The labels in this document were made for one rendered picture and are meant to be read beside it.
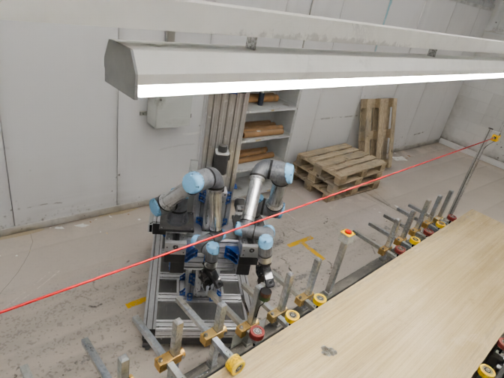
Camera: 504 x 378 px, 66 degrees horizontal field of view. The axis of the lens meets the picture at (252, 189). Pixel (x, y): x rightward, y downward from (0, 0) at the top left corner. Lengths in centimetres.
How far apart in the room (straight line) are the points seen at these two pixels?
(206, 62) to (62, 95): 324
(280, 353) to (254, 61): 160
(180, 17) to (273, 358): 171
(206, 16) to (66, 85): 323
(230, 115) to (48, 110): 197
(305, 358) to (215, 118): 146
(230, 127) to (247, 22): 173
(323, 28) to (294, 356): 161
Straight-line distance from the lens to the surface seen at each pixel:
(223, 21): 80
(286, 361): 213
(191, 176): 211
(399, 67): 135
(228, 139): 255
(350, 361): 225
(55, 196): 434
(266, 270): 213
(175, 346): 190
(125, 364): 178
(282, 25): 91
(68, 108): 401
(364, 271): 322
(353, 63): 113
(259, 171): 223
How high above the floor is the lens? 251
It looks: 27 degrees down
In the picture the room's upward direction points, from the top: 11 degrees clockwise
